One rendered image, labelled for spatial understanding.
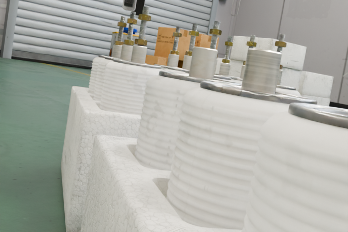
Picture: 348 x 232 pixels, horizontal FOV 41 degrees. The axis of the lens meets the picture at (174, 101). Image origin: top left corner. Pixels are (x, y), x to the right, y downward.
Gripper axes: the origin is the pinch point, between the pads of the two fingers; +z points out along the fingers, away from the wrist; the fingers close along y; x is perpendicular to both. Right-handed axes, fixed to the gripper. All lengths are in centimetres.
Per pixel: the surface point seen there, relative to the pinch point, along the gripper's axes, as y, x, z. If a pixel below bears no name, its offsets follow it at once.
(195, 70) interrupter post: 41.4, 16.2, 9.2
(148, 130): 43.6, 13.3, 14.8
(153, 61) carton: -361, -59, 11
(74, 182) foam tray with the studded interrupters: 20.8, 0.4, 27.4
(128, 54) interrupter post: 1.2, 0.6, 8.7
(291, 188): 65, 22, 13
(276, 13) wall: -641, 66, -89
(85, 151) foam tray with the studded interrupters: 20.6, 1.3, 22.9
